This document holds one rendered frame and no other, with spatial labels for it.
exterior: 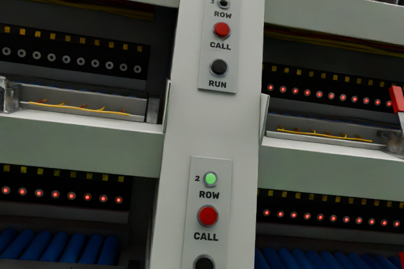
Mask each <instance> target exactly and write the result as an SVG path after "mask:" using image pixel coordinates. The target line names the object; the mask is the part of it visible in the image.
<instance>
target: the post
mask: <svg viewBox="0 0 404 269"><path fill-rule="evenodd" d="M205 3H206V0H180V5H179V8H176V12H175V18H174V28H173V38H172V44H171V54H170V64H169V69H168V78H169V79H170V81H171V83H172V84H171V93H170V102H169V108H168V117H167V126H166V131H165V140H164V150H163V155H162V164H161V173H160V178H156V182H155V192H154V198H153V208H152V209H153V217H152V227H151V245H150V262H149V269H181V265H182V252H183V240H184V233H185V220H186V207H187V200H188V187H189V174H190V167H191V156H199V157H210V158H216V159H227V160H232V168H231V187H230V208H229V218H228V238H227V258H226V268H225V269H254V254H255V238H256V208H257V179H258V162H259V133H260V102H261V87H262V57H263V27H264V11H265V0H242V6H241V17H240V37H239V57H238V68H237V87H236V93H235V94H233V93H229V92H220V91H211V90H206V89H198V76H199V69H200V56H201V43H202V36H203V23H204V10H205Z"/></svg>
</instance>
